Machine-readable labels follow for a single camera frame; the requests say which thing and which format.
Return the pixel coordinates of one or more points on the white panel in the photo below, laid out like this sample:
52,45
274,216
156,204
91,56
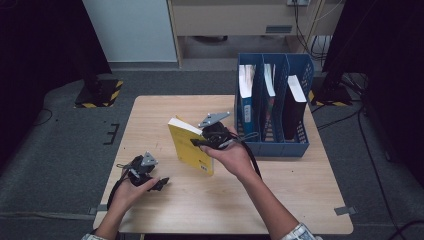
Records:
133,30

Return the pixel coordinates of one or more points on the person's left hand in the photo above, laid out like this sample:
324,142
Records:
128,200

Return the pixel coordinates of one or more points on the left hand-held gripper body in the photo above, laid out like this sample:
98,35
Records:
142,170

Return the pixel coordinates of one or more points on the light blue book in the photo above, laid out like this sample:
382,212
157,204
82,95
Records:
246,116

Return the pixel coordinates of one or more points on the teal illustrated book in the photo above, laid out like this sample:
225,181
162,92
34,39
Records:
269,83

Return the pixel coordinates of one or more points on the black curtain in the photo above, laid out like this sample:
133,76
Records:
383,50
33,50

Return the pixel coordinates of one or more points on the white power strip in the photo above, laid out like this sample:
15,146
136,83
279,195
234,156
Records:
296,2

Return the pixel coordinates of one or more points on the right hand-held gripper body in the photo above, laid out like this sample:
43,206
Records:
218,135

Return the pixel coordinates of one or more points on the grey tape piece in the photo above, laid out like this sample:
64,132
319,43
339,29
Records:
345,210
98,209

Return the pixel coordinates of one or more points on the beige cabinet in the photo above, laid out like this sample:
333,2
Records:
226,20

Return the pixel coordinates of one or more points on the yellow book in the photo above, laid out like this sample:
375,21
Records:
186,146

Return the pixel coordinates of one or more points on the black book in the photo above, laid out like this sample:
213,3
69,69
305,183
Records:
293,116

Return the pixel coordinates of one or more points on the person's right hand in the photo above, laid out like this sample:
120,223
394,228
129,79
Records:
236,160

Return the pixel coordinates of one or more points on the black yellow-striped stand base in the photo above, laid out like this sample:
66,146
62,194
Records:
100,95
333,96

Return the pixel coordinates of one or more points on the blue plastic file rack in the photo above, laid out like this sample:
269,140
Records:
283,150

